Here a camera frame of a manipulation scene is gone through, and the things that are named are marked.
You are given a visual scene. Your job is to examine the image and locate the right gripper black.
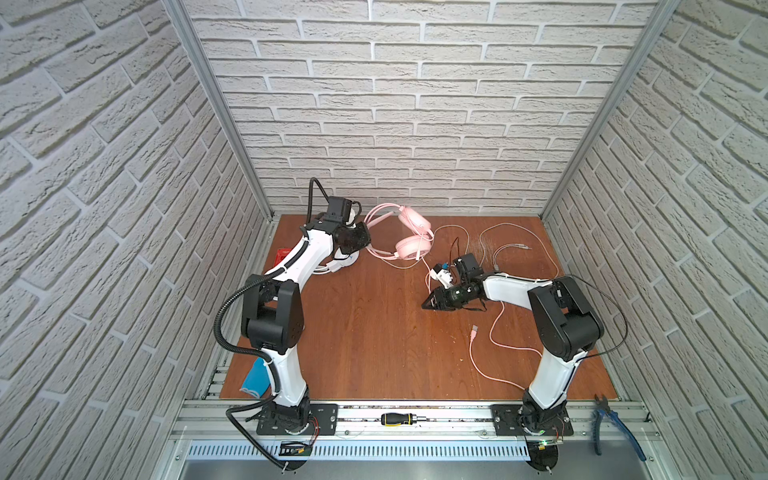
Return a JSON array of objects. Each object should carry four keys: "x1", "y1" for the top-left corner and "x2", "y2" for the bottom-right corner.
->
[{"x1": 421, "y1": 282, "x2": 471, "y2": 310}]

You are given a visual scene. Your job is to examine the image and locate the pink headphone cable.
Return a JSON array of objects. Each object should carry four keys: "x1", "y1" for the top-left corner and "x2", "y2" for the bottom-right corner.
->
[{"x1": 419, "y1": 254, "x2": 544, "y2": 392}]

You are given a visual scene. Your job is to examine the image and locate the pink headphones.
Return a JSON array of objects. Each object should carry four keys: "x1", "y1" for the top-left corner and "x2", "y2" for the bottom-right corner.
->
[{"x1": 363, "y1": 203, "x2": 435, "y2": 261}]

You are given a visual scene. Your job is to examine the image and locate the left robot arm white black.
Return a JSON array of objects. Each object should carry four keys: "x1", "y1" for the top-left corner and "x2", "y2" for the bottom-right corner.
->
[{"x1": 241, "y1": 220, "x2": 371, "y2": 433}]

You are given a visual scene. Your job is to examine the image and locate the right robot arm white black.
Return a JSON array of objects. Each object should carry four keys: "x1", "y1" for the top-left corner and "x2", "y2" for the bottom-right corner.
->
[{"x1": 422, "y1": 273, "x2": 604, "y2": 435}]

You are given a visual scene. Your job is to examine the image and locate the white headphones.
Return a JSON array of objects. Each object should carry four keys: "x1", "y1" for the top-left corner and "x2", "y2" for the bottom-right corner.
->
[{"x1": 313, "y1": 250, "x2": 359, "y2": 275}]

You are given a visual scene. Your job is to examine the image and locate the red pipe wrench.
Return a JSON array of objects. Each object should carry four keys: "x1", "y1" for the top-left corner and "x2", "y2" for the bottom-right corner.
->
[{"x1": 273, "y1": 248, "x2": 291, "y2": 270}]

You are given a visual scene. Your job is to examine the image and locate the black yellow screwdriver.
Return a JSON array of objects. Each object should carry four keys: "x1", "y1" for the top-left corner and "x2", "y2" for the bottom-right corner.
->
[{"x1": 380, "y1": 412, "x2": 428, "y2": 426}]

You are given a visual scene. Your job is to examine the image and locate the blue grey work glove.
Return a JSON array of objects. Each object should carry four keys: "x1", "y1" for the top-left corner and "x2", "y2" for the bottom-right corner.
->
[{"x1": 239, "y1": 358, "x2": 271, "y2": 398}]

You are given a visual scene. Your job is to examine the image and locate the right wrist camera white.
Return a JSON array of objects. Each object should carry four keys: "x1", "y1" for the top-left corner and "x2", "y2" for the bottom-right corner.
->
[{"x1": 429, "y1": 263, "x2": 455, "y2": 289}]

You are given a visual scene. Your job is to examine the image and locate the white headphone cable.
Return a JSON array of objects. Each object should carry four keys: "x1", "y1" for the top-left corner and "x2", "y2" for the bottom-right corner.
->
[{"x1": 431, "y1": 222, "x2": 562, "y2": 280}]

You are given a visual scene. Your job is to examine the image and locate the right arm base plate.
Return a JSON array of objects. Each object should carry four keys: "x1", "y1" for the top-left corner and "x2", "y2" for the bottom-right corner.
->
[{"x1": 490, "y1": 403, "x2": 574, "y2": 437}]

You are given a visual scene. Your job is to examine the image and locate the black corrugated cable conduit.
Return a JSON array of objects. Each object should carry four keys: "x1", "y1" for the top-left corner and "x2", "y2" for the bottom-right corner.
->
[{"x1": 213, "y1": 177, "x2": 331, "y2": 472}]

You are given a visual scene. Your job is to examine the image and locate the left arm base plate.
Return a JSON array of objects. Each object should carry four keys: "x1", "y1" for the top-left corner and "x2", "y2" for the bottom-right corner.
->
[{"x1": 256, "y1": 402, "x2": 339, "y2": 436}]

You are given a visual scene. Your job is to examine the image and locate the blue handled pliers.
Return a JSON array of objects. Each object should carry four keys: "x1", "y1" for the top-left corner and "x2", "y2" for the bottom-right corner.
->
[{"x1": 591, "y1": 395, "x2": 647, "y2": 462}]

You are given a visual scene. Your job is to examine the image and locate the aluminium front rail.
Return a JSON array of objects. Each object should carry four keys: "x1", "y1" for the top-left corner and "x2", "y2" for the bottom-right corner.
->
[{"x1": 170, "y1": 398, "x2": 661, "y2": 442}]

